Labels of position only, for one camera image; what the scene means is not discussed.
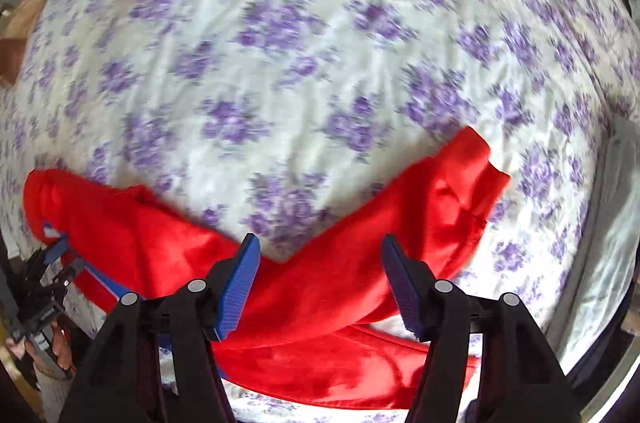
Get person's left hand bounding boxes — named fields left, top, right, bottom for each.
left=5, top=322, right=76, bottom=379

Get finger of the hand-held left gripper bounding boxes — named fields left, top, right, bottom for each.
left=41, top=223, right=71, bottom=268

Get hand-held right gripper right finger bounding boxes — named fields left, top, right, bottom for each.
left=381, top=234, right=583, bottom=423

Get wooden furniture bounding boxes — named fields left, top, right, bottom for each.
left=0, top=0, right=76, bottom=86

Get purple floral bed sheet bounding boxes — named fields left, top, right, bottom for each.
left=0, top=0, right=640, bottom=423

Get red pants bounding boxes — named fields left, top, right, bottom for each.
left=23, top=126, right=511, bottom=410

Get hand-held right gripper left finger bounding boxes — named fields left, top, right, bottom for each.
left=58, top=233, right=262, bottom=423

